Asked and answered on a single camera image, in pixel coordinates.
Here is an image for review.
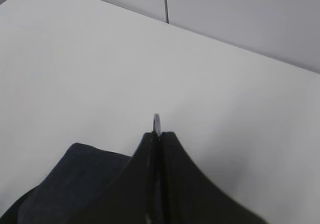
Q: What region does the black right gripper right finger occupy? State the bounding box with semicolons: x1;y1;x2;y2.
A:
160;132;265;224

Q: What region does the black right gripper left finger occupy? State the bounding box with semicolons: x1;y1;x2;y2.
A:
69;132;159;224

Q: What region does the navy blue lunch bag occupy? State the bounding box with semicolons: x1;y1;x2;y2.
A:
0;143;130;224

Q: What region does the metal zipper pull ring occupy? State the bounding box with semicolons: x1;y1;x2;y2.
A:
152;113;163;137

